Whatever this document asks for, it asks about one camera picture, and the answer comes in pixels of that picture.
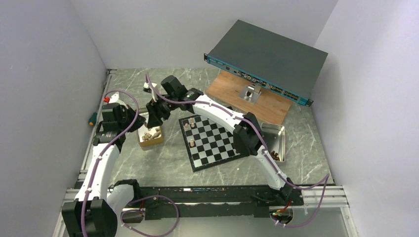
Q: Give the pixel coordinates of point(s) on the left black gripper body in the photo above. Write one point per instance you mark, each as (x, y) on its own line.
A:
(128, 117)

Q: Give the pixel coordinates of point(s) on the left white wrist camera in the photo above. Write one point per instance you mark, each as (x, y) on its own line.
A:
(111, 98)

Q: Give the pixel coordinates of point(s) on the gold tin tray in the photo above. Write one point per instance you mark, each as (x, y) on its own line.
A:
(148, 136)

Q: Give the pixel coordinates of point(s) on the black and white chessboard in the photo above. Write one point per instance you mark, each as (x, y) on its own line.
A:
(213, 143)

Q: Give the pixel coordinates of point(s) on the orange green screwdriver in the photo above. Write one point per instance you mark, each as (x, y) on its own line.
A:
(93, 118)

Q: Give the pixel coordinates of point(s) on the silver metal stand bracket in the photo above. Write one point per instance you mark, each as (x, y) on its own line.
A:
(250, 93)

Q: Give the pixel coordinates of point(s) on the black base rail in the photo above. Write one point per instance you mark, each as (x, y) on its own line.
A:
(257, 201)

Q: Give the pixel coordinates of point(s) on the wooden board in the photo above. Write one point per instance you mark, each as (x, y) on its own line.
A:
(230, 89)

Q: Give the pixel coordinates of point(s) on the white tray with dark pieces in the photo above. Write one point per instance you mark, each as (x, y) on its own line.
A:
(274, 136)

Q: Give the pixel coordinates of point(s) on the dark grey network switch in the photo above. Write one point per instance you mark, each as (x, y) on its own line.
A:
(272, 61)

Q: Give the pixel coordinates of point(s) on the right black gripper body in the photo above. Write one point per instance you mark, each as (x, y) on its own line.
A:
(163, 107)

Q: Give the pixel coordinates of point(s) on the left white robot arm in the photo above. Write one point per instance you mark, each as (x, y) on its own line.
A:
(95, 212)

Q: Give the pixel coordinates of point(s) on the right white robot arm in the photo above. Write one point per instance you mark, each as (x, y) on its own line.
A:
(246, 131)

